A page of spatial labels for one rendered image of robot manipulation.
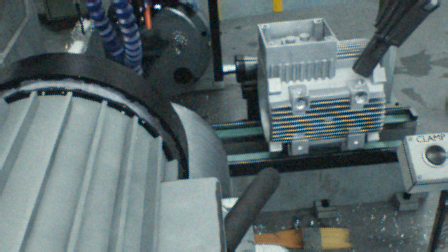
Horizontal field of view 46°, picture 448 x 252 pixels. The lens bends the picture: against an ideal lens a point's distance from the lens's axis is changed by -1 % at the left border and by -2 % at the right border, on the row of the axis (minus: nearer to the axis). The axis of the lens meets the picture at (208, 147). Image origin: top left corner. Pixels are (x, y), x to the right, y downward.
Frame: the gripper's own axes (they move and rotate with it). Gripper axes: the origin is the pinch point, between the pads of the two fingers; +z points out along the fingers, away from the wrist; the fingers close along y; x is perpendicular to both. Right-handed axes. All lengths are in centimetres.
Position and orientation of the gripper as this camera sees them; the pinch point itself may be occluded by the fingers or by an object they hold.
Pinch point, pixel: (371, 56)
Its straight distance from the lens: 93.6
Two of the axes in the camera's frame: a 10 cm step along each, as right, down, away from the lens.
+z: -4.3, 7.5, 5.1
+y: 0.4, 5.8, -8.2
